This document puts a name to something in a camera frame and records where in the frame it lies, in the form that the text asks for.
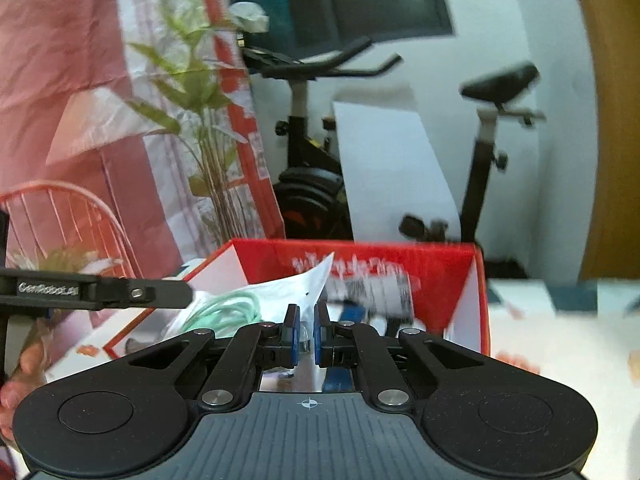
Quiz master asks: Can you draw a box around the wooden door frame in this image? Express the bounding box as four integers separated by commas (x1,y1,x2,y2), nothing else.
565,0,640,281

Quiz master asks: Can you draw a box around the red cardboard box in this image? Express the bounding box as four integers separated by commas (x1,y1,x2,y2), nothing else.
105,239,493,361

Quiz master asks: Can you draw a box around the person's left hand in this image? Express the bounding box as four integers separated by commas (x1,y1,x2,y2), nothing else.
0,341,47,443

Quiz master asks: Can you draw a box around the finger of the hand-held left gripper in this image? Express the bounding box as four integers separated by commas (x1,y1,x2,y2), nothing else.
0,269,195,311

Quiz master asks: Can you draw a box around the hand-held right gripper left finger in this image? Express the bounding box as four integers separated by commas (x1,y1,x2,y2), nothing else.
127,304,302,411

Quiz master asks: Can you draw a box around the mint green cord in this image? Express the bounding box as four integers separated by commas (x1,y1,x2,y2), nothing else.
192,292,263,331

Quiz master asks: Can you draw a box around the white board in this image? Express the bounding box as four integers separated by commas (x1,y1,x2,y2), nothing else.
332,85,463,243

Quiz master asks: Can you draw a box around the black exercise bike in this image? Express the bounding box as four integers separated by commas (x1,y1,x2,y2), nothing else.
240,37,546,261

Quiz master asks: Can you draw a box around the white plastic bag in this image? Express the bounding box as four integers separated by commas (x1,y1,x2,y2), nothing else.
165,252,336,341

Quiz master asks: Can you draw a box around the dark window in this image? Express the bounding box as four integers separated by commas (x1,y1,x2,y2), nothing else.
222,0,456,51

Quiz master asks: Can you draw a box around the pink printed backdrop cloth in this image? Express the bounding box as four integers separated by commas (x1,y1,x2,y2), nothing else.
0,0,288,376

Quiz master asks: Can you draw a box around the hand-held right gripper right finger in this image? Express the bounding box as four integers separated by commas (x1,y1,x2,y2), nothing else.
313,302,486,411

